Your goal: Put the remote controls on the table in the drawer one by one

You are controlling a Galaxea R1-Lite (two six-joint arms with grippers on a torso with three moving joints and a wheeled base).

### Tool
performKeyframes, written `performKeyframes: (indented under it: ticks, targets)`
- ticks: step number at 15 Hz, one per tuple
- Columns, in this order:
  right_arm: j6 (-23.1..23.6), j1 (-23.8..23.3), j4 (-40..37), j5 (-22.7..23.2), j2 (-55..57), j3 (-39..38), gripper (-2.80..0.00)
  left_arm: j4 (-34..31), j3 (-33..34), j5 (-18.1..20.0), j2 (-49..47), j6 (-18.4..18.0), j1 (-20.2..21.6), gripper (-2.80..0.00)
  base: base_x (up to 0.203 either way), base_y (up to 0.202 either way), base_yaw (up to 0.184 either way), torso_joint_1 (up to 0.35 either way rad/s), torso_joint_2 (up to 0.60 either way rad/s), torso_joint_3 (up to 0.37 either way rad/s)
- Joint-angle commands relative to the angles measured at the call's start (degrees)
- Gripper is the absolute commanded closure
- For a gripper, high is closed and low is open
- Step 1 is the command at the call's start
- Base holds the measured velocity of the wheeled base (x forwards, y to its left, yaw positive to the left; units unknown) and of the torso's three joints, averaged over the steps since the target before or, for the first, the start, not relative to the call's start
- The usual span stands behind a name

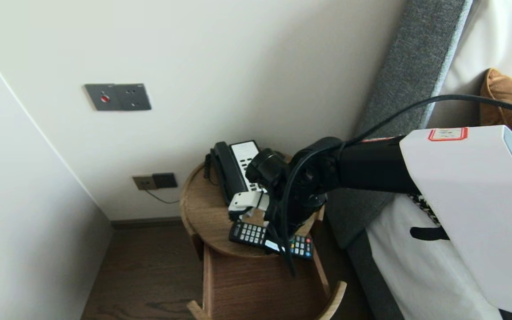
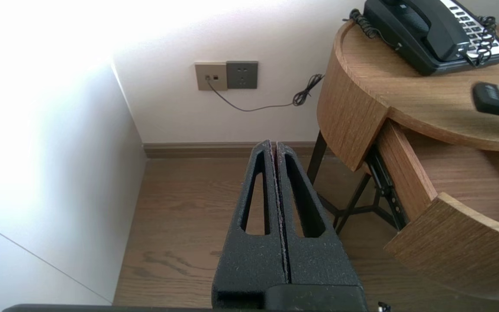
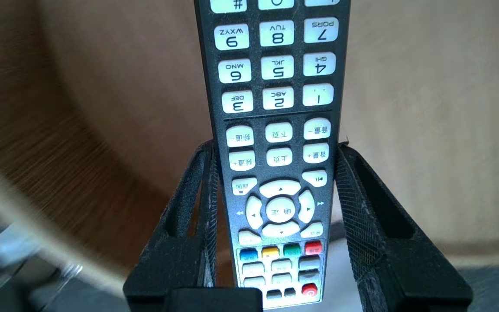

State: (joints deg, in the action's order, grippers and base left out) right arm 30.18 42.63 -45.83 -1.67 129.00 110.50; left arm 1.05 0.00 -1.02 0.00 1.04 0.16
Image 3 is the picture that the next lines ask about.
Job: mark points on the round wooden side table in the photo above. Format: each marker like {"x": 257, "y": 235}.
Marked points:
{"x": 24, "y": 130}
{"x": 427, "y": 130}

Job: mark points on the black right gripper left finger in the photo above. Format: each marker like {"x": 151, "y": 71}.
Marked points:
{"x": 176, "y": 260}

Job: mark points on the black TV remote control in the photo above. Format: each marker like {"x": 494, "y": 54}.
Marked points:
{"x": 275, "y": 108}

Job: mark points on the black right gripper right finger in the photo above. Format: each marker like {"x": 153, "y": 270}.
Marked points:
{"x": 405, "y": 277}

